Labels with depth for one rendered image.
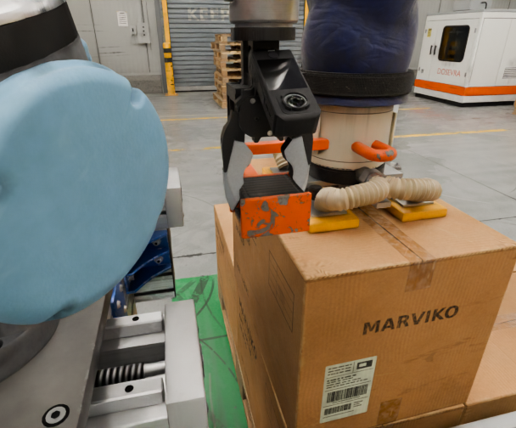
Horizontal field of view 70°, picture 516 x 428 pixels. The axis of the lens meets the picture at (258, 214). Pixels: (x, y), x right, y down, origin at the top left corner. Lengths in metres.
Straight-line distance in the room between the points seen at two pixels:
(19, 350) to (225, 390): 1.33
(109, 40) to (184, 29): 1.75
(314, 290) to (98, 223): 0.44
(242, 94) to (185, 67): 9.49
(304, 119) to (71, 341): 0.28
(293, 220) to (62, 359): 0.27
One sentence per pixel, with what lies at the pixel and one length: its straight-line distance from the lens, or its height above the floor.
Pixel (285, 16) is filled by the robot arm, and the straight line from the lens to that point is 0.43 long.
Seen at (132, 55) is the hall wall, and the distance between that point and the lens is 10.01.
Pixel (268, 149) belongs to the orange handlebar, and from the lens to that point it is 0.72.
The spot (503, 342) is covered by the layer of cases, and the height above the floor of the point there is 0.54.
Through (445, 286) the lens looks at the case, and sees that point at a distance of 0.72.
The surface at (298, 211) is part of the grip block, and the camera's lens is 0.45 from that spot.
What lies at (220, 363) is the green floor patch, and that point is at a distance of 1.73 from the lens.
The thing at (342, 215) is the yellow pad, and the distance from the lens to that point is 0.72.
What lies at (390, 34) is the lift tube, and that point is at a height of 1.27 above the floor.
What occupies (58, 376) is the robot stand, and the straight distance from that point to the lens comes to 0.34.
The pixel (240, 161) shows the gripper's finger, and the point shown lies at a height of 1.13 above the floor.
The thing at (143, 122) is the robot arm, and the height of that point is 1.23.
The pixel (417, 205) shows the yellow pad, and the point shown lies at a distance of 0.80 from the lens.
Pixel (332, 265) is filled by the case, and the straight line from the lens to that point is 0.60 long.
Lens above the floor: 1.27
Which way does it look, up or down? 26 degrees down
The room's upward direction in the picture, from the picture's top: straight up
